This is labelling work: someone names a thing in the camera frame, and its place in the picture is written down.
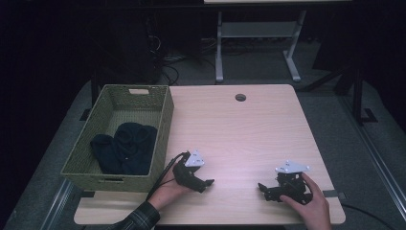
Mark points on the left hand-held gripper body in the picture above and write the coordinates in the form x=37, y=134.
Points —
x=186, y=172

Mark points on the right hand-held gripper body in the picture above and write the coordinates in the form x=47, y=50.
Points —
x=292, y=187

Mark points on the dark navy cloth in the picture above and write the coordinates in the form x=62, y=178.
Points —
x=130, y=150

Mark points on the green woven basket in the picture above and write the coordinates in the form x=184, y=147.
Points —
x=95, y=182

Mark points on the person's left hand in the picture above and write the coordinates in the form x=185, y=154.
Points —
x=166, y=193

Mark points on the person's right hand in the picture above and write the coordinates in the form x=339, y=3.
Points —
x=316, y=211

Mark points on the black table edge clamp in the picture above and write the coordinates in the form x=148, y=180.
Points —
x=87, y=194

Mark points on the black metal stand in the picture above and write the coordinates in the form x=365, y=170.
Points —
x=358, y=96

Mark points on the dark cabinet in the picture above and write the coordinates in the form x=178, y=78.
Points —
x=140, y=48

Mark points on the metal floor rail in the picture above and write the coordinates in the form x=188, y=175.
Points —
x=56, y=204
x=376, y=153

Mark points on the white metal desk frame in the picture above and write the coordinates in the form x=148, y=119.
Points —
x=255, y=29

